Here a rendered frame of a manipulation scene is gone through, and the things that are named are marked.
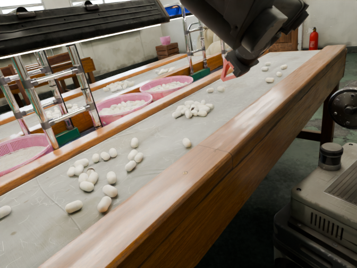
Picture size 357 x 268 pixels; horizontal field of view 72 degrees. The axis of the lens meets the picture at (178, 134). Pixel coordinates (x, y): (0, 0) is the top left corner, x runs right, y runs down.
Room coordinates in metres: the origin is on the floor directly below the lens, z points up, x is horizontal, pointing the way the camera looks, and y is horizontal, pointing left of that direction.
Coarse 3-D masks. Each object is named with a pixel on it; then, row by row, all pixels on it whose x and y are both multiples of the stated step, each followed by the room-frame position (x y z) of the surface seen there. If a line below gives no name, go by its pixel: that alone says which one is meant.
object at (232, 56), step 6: (228, 54) 0.65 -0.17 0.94; (234, 54) 0.66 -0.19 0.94; (228, 60) 0.65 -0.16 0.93; (234, 60) 0.65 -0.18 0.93; (240, 60) 0.65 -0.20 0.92; (246, 60) 0.64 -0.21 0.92; (252, 60) 0.64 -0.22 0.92; (258, 60) 0.70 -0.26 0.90; (240, 66) 0.64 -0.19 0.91; (246, 66) 0.65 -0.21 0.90; (252, 66) 0.67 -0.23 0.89; (240, 72) 0.63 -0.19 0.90
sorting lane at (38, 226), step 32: (288, 64) 1.22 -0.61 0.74; (192, 96) 1.00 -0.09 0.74; (224, 96) 0.92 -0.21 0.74; (256, 96) 0.86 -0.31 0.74; (128, 128) 0.78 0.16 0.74; (160, 128) 0.73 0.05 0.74; (192, 128) 0.68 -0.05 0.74; (128, 160) 0.56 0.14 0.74; (160, 160) 0.53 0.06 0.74; (32, 192) 0.50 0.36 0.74; (64, 192) 0.47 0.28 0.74; (96, 192) 0.45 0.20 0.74; (128, 192) 0.43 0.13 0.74; (0, 224) 0.40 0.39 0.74; (32, 224) 0.38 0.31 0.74; (64, 224) 0.36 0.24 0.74; (0, 256) 0.32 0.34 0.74; (32, 256) 0.30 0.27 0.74
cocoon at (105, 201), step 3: (102, 198) 0.40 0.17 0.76; (105, 198) 0.39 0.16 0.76; (108, 198) 0.40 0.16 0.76; (102, 201) 0.39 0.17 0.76; (105, 201) 0.39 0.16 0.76; (108, 201) 0.39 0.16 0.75; (111, 201) 0.40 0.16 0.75; (99, 204) 0.38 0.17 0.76; (102, 204) 0.38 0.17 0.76; (105, 204) 0.38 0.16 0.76; (108, 204) 0.39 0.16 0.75; (99, 207) 0.37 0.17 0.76; (102, 207) 0.37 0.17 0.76; (105, 207) 0.38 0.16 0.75; (99, 210) 0.37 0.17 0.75; (102, 210) 0.37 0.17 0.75; (105, 210) 0.37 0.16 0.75
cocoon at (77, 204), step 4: (76, 200) 0.41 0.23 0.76; (68, 204) 0.40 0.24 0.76; (72, 204) 0.40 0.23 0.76; (76, 204) 0.40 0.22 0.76; (80, 204) 0.40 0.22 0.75; (68, 208) 0.39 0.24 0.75; (72, 208) 0.39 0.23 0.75; (76, 208) 0.39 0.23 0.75; (80, 208) 0.40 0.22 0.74; (68, 212) 0.39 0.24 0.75
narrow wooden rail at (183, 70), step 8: (208, 56) 1.76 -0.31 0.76; (216, 56) 1.76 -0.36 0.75; (192, 64) 1.58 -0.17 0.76; (200, 64) 1.63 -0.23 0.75; (208, 64) 1.69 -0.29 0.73; (216, 64) 1.75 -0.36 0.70; (168, 72) 1.47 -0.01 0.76; (176, 72) 1.46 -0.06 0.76; (184, 72) 1.51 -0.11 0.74; (152, 80) 1.34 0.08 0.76; (128, 88) 1.26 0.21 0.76; (136, 88) 1.24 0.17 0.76; (112, 96) 1.16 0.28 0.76; (104, 104) 1.10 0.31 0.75; (88, 112) 1.04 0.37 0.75; (72, 120) 0.99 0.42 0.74; (80, 120) 1.01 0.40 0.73; (88, 120) 1.03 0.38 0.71; (32, 128) 0.91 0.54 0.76; (40, 128) 0.90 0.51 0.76; (56, 128) 0.94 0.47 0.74; (64, 128) 0.96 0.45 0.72; (80, 128) 1.00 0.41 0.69; (88, 128) 1.02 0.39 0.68; (8, 136) 0.86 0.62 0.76; (16, 136) 0.85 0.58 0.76
